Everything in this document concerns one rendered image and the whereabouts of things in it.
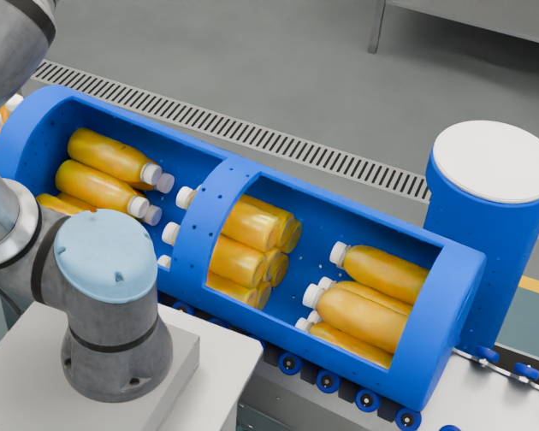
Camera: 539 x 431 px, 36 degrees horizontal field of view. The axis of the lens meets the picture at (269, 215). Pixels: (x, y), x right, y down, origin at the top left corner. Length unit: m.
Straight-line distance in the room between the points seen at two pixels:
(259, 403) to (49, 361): 0.51
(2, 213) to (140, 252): 0.16
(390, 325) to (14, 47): 0.86
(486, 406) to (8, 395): 0.83
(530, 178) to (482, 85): 2.24
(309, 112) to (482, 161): 1.90
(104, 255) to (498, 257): 1.12
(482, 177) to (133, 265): 1.01
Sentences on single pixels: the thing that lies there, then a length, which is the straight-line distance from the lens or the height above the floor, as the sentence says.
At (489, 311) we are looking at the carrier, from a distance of 2.04.
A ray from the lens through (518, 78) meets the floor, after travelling 4.18.
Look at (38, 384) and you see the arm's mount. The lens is 1.16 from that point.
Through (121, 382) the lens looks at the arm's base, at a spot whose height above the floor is 1.25.
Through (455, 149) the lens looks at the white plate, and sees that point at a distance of 1.87.
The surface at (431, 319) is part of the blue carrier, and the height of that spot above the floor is 1.20.
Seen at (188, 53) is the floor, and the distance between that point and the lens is 4.02.
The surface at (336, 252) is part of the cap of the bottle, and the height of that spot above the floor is 1.12.
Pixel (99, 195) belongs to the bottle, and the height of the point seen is 1.08.
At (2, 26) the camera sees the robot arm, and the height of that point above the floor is 1.82.
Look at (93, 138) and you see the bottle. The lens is 1.64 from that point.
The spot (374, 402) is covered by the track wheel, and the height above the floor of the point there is 0.97.
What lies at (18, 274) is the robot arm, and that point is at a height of 1.40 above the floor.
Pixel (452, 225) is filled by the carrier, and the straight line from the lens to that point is 1.84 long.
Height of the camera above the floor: 2.15
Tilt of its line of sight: 43 degrees down
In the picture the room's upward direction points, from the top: 5 degrees clockwise
